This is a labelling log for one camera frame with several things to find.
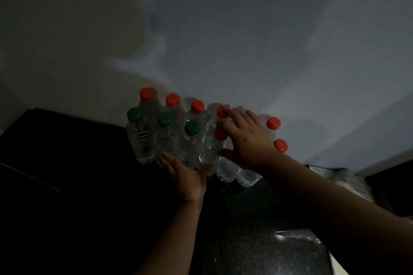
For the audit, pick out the person's left hand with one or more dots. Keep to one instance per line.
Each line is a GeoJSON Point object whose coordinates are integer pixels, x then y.
{"type": "Point", "coordinates": [190, 184]}

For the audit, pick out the person's right hand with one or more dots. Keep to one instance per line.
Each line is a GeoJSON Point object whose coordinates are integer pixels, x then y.
{"type": "Point", "coordinates": [255, 146]}

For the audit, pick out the person's right forearm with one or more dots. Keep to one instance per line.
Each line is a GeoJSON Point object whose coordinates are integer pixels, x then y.
{"type": "Point", "coordinates": [348, 220]}

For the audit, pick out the person's left forearm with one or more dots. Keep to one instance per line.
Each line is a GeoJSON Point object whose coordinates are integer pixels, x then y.
{"type": "Point", "coordinates": [171, 242]}

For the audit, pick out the grey folded towel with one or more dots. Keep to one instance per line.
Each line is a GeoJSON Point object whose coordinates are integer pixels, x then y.
{"type": "Point", "coordinates": [348, 181]}

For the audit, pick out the black glossy table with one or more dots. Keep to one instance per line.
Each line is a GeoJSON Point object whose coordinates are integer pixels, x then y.
{"type": "Point", "coordinates": [64, 187]}

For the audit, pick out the dark wood wardrobe unit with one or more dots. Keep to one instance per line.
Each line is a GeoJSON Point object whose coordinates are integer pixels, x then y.
{"type": "Point", "coordinates": [393, 187]}

